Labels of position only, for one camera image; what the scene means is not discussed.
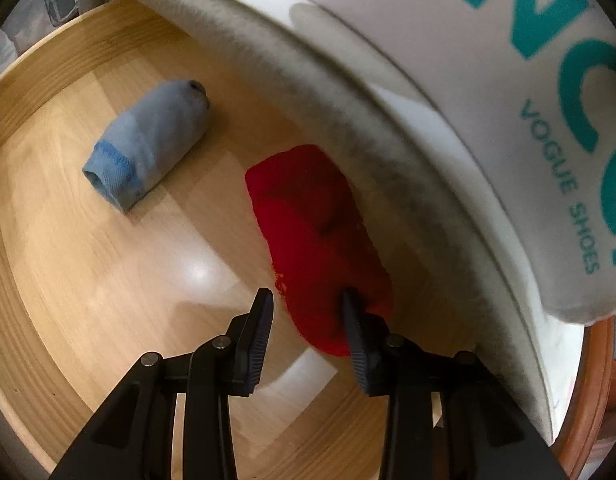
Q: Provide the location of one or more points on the red socks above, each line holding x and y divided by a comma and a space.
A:
313, 240

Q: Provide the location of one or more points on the white printed bag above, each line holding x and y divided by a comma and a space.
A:
437, 35

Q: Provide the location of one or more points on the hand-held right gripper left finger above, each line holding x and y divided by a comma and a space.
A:
255, 345

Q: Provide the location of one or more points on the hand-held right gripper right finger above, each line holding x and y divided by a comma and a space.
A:
360, 355

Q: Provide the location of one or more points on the wooden drawer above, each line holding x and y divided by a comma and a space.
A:
113, 270

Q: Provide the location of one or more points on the blue rolled socks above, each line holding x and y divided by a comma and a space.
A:
148, 140

